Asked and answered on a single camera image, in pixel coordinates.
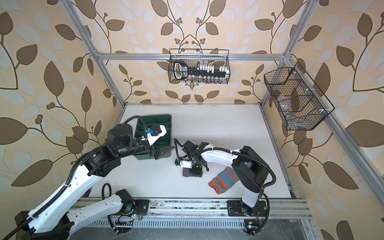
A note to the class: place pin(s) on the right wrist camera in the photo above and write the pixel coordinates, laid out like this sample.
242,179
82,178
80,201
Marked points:
183,164

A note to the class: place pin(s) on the side wire basket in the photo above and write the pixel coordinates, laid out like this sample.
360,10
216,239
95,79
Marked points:
299,103

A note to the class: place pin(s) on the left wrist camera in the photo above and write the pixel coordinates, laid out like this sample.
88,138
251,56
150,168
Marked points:
154,133

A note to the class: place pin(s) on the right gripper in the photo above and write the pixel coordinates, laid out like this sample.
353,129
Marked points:
197,172

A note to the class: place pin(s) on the blue striped sock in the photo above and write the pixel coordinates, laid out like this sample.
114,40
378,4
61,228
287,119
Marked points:
224,181

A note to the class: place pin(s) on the aluminium front rail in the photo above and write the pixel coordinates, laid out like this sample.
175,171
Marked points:
285,209

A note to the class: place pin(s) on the back wire basket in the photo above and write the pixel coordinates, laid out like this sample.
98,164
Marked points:
217,57

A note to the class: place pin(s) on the black tool rack in basket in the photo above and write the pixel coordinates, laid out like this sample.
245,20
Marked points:
199,71

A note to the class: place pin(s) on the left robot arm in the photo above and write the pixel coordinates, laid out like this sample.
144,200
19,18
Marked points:
55,220

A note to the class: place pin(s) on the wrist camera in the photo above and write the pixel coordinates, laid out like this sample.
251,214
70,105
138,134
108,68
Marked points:
183,164
154,133

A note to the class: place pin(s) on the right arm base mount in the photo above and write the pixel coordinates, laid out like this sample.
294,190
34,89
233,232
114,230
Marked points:
236,208

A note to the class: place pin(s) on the purple sock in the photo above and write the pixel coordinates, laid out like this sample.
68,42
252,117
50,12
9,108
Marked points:
192,173

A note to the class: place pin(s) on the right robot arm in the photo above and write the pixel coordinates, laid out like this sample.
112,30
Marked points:
244,166

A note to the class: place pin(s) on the green divided tray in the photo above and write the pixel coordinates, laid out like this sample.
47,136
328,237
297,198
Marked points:
153,123

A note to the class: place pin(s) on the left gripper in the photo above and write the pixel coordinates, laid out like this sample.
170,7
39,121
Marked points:
152,151

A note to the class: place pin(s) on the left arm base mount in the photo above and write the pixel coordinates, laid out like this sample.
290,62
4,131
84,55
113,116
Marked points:
134,208

